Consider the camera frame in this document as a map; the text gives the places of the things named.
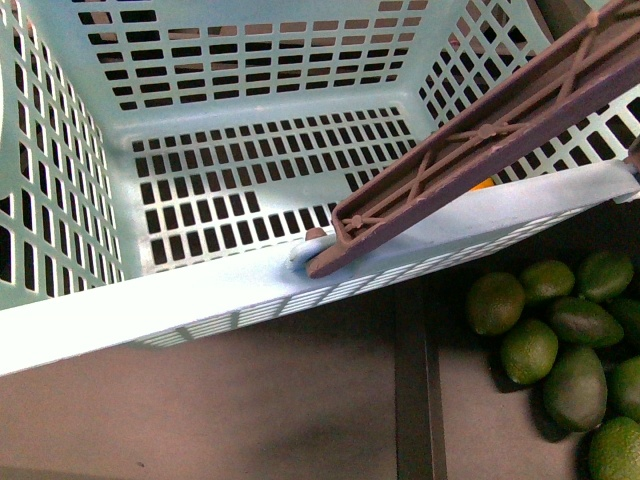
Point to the green avocado top middle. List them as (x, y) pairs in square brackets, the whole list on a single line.
[(546, 280)]

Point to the green avocado bottom right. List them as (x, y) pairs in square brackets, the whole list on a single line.
[(614, 450)]

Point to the green avocado lower centre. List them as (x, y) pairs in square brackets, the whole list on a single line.
[(575, 391)]

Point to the green avocado centre dark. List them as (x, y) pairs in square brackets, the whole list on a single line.
[(582, 322)]

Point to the green avocado right edge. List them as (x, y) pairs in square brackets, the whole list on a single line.
[(623, 384)]

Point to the green avocado top left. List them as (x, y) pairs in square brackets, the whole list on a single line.
[(494, 303)]

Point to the black shelf divider bar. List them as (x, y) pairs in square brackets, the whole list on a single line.
[(420, 443)]

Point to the yellow mango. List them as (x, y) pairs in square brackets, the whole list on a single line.
[(489, 182)]

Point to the green avocado lower left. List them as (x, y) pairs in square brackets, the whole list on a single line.
[(528, 351)]

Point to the green avocado top right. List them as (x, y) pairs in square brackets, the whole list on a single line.
[(604, 275)]

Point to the brown plastic basket handle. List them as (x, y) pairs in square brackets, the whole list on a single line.
[(585, 70)]

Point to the light teal plastic basket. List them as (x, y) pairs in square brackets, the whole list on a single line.
[(161, 161)]

